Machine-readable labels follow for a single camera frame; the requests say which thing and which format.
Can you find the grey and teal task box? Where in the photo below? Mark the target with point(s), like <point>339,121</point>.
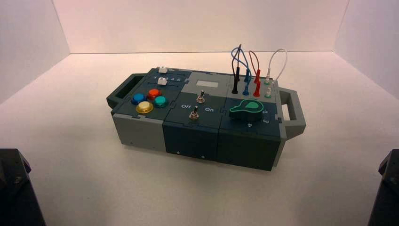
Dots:
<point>190,137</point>

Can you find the teal push button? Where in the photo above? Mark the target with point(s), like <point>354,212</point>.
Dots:
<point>161,101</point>

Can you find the green rotary selector knob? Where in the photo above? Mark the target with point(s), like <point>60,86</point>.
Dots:
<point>244,113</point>

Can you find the white slider knob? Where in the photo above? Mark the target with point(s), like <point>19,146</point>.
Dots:
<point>162,69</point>
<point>162,81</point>

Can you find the orange push button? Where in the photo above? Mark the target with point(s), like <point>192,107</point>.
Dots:
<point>154,93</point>

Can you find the yellow push button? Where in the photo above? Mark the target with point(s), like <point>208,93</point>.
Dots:
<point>144,107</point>

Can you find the blue push button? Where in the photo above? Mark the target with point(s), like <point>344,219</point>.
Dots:
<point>138,98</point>

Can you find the metal toggle switch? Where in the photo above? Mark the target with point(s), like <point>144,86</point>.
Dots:
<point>201,97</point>
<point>194,114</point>

